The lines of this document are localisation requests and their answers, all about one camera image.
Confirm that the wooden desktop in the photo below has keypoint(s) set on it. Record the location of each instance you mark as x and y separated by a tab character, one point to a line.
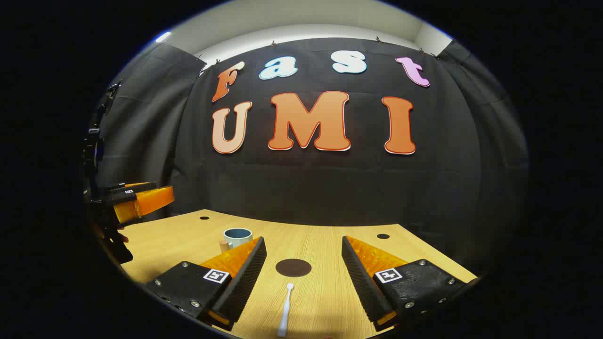
320	245

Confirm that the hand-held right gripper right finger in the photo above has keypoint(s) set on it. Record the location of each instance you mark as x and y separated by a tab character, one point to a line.
362	282

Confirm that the black backdrop cloth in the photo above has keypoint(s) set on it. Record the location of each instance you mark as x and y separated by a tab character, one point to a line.
306	188

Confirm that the dark round coaster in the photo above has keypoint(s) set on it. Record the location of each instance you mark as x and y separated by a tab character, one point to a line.
293	267

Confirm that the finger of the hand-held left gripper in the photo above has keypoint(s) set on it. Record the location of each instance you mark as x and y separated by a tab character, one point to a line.
150	200
132	187

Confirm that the ceiling light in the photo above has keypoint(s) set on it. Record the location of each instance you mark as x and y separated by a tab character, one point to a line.
163	37

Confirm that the white toothbrush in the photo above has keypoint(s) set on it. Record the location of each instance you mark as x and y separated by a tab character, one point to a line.
284	315

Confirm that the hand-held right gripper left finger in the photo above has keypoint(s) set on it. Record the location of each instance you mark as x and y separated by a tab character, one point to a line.
245	282

